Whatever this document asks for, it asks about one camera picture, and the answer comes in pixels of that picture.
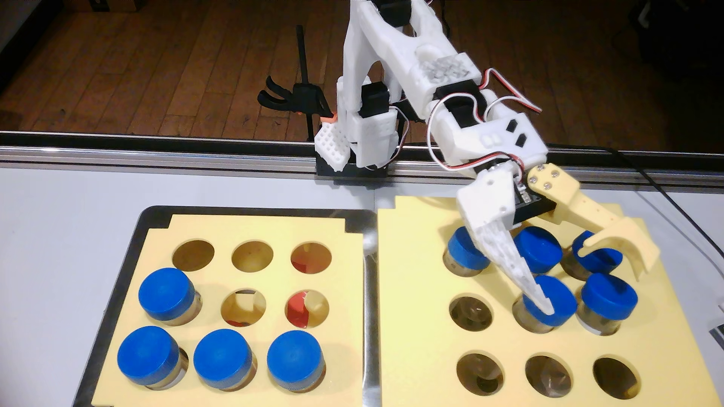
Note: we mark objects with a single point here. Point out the white gripper with motor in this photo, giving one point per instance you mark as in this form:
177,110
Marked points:
486,203

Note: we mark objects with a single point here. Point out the blue capped clear test tube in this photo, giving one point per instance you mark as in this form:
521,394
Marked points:
560,299
222,356
540,248
166,293
608,297
147,353
461,254
599,261
294,359

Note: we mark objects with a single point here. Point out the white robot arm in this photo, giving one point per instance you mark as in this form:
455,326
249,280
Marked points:
396,45

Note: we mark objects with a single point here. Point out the large yellow foam rack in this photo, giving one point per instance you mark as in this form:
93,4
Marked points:
418,294

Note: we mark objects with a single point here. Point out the white perforated board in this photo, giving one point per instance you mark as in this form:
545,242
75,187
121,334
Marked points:
331,144

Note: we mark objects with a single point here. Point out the dark bulky object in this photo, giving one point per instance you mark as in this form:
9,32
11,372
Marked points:
679,39

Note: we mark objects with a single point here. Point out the yellow foam rack in tray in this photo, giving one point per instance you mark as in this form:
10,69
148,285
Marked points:
346,339

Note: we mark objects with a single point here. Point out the small grey object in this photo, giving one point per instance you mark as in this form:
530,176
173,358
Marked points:
719,333

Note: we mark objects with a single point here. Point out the black clamp with orange trigger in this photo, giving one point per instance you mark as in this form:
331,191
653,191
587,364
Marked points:
305,96

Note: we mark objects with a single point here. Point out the metal tray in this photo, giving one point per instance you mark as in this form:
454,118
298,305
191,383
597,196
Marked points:
121,271

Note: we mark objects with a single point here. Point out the aluminium table rail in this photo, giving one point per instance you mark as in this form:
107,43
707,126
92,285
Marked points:
169,158

